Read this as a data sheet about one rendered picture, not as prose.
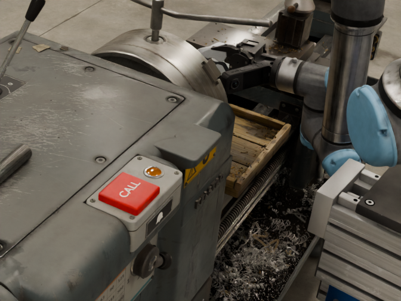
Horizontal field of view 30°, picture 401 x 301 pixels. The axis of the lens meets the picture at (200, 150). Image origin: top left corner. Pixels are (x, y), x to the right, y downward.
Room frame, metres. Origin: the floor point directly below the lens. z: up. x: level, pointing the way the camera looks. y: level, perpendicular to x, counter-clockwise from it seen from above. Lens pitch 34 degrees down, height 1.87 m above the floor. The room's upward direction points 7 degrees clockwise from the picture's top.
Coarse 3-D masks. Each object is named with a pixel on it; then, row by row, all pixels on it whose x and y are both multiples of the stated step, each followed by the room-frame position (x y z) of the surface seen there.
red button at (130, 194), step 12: (120, 180) 0.79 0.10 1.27; (132, 180) 0.80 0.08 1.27; (144, 180) 0.80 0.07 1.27; (108, 192) 0.76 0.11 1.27; (120, 192) 0.77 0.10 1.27; (132, 192) 0.77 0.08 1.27; (144, 192) 0.77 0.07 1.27; (156, 192) 0.78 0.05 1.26; (120, 204) 0.75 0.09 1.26; (132, 204) 0.75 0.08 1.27; (144, 204) 0.75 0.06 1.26
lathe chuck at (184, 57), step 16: (128, 32) 1.34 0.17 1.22; (144, 32) 1.31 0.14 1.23; (160, 32) 1.31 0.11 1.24; (144, 48) 1.24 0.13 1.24; (160, 48) 1.25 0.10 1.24; (176, 48) 1.27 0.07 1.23; (192, 48) 1.29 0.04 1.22; (176, 64) 1.22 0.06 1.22; (192, 64) 1.25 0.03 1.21; (192, 80) 1.21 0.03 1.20; (208, 80) 1.24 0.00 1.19; (224, 96) 1.26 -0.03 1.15
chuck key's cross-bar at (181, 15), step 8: (136, 0) 1.30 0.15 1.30; (144, 0) 1.30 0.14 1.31; (168, 8) 1.27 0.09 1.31; (176, 16) 1.25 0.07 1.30; (184, 16) 1.25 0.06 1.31; (192, 16) 1.24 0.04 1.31; (200, 16) 1.23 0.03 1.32; (208, 16) 1.22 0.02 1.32; (216, 16) 1.22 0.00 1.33; (224, 16) 1.21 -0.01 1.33; (248, 24) 1.18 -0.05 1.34; (256, 24) 1.17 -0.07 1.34; (264, 24) 1.17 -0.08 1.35; (272, 24) 1.17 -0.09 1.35
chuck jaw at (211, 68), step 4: (208, 60) 1.32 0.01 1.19; (212, 60) 1.32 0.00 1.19; (204, 64) 1.28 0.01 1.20; (208, 64) 1.31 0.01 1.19; (212, 64) 1.32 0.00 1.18; (204, 68) 1.27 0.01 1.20; (208, 68) 1.28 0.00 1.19; (212, 68) 1.31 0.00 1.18; (216, 68) 1.32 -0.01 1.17; (208, 72) 1.27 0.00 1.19; (212, 72) 1.28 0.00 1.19; (216, 72) 1.31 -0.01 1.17; (220, 72) 1.32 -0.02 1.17; (208, 76) 1.26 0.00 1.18; (212, 76) 1.27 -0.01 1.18; (216, 76) 1.28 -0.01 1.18; (212, 80) 1.26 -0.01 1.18; (216, 80) 1.27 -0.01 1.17; (216, 84) 1.26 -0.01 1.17
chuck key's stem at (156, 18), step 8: (152, 0) 1.28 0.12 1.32; (160, 0) 1.27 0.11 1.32; (152, 8) 1.28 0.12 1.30; (160, 8) 1.27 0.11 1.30; (152, 16) 1.27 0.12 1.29; (160, 16) 1.27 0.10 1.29; (152, 24) 1.27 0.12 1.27; (160, 24) 1.27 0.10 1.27; (152, 32) 1.28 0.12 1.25; (152, 40) 1.28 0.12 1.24
